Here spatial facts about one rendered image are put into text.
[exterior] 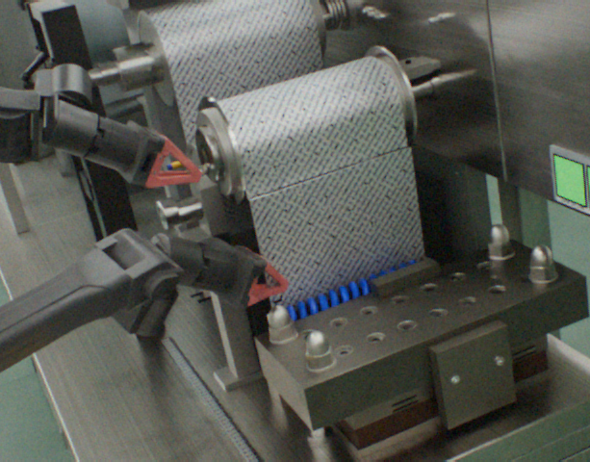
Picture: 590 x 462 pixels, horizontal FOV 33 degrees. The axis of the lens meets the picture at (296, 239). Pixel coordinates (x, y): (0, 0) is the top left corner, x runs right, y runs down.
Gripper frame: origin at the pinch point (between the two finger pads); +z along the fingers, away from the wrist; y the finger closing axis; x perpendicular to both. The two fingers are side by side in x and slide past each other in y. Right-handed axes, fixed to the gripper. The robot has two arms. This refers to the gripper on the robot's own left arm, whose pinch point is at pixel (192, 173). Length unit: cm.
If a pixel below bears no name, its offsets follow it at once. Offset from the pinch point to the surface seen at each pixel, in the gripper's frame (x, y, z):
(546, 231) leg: 10, -6, 64
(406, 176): 10.5, 7.9, 25.5
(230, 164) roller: 3.5, 6.5, 1.5
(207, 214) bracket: -4.5, -0.2, 4.2
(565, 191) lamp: 16.7, 30.1, 32.1
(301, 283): -8.0, 7.3, 17.4
